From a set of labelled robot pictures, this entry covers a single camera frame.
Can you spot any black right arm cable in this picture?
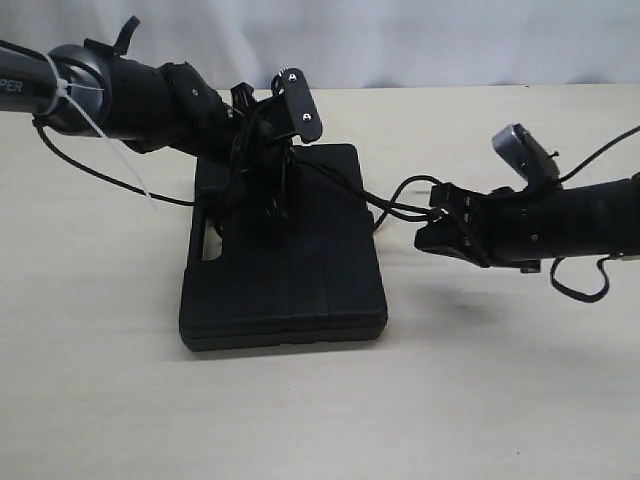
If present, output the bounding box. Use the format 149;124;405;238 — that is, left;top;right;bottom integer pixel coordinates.
554;123;640;184

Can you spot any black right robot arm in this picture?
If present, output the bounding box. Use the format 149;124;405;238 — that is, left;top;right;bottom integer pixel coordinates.
414;175;639;273

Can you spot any black plastic carrying case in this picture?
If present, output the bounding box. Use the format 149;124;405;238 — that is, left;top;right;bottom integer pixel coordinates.
179;143;388;352

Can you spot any white zip tie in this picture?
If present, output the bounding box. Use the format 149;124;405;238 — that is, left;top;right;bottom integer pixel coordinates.
43;53;158;212

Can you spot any black frayed cord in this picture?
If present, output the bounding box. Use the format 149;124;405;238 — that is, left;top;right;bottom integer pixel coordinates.
294;159;446;234

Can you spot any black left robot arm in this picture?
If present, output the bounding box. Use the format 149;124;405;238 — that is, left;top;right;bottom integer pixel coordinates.
1;39;303;222

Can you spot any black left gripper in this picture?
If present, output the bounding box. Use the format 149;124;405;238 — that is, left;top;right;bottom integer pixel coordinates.
220;82;300;223

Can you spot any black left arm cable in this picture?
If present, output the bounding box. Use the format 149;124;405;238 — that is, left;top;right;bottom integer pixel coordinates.
32;119;201;205

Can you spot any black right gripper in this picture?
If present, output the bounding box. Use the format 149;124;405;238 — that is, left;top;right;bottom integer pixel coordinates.
414;182;545;273

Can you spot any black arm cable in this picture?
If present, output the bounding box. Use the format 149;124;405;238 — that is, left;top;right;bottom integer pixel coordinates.
32;119;201;205
554;123;640;184

